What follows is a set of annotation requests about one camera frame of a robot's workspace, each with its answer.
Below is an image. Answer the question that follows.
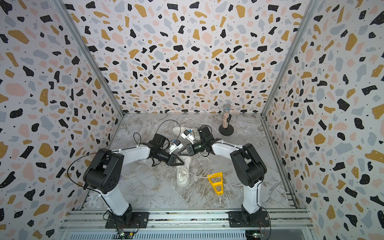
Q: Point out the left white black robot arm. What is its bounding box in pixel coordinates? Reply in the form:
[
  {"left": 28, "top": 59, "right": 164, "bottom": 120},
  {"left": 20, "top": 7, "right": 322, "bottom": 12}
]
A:
[{"left": 83, "top": 134, "right": 185, "bottom": 225}]

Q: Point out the yellow plastic triangular stand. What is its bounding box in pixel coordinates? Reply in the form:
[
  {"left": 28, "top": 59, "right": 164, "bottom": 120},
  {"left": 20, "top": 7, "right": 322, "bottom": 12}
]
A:
[{"left": 207, "top": 172, "right": 224, "bottom": 196}]

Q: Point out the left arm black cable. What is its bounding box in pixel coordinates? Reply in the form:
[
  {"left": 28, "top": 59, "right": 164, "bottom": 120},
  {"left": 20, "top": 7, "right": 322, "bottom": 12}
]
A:
[{"left": 66, "top": 118, "right": 183, "bottom": 240}]

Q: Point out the sneaker white shoelace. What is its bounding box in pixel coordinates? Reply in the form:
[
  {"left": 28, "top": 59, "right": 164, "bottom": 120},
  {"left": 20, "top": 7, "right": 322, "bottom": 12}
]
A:
[
  {"left": 174, "top": 167, "right": 207, "bottom": 183},
  {"left": 181, "top": 117, "right": 220, "bottom": 134}
]

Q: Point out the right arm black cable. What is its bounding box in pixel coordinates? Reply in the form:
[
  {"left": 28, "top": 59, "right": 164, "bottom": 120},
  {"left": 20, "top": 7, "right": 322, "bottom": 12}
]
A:
[{"left": 197, "top": 124, "right": 273, "bottom": 240}]

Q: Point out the sprinkle tube on black base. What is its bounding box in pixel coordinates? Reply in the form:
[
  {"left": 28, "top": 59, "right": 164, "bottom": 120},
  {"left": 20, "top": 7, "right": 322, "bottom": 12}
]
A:
[{"left": 219, "top": 104, "right": 234, "bottom": 136}]

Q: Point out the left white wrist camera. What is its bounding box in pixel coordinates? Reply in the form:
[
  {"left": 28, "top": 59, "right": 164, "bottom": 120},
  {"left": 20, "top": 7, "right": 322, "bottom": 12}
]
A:
[{"left": 169, "top": 140, "right": 184, "bottom": 155}]

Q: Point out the white knit sneaker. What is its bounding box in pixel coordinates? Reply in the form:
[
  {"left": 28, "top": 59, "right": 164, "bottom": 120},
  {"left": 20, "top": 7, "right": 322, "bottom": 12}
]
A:
[
  {"left": 176, "top": 156, "right": 192, "bottom": 188},
  {"left": 172, "top": 125, "right": 205, "bottom": 139}
]

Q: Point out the left aluminium corner post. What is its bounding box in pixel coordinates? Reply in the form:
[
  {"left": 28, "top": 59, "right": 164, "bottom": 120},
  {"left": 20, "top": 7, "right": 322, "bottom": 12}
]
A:
[{"left": 52, "top": 0, "right": 124, "bottom": 117}]

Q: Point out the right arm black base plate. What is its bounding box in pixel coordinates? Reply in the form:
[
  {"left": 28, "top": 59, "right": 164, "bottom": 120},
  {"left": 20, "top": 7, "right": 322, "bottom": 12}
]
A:
[{"left": 228, "top": 210, "right": 271, "bottom": 228}]

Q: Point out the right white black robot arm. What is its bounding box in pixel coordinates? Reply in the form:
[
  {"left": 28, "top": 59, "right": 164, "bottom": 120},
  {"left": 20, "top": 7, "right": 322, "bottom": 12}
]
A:
[{"left": 178, "top": 125, "right": 267, "bottom": 220}]

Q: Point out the aluminium corner post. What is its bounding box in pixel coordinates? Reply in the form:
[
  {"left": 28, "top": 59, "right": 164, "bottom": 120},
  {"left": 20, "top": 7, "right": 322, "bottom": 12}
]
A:
[
  {"left": 52, "top": 0, "right": 124, "bottom": 117},
  {"left": 261, "top": 0, "right": 319, "bottom": 117}
]

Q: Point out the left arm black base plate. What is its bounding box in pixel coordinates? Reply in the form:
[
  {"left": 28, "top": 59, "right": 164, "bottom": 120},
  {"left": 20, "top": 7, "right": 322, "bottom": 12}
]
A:
[{"left": 105, "top": 211, "right": 150, "bottom": 229}]

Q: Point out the front aluminium rail frame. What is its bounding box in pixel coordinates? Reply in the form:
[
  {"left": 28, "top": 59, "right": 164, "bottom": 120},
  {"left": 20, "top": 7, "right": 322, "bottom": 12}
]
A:
[{"left": 58, "top": 209, "right": 317, "bottom": 240}]

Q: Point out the right aluminium corner post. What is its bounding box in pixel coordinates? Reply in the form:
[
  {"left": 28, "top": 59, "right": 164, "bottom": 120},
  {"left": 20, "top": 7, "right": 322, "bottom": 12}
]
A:
[{"left": 261, "top": 0, "right": 319, "bottom": 117}]

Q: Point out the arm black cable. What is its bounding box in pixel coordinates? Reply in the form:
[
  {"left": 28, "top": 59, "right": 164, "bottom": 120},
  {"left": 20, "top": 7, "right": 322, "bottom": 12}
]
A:
[
  {"left": 66, "top": 118, "right": 183, "bottom": 240},
  {"left": 197, "top": 124, "right": 273, "bottom": 240}
]

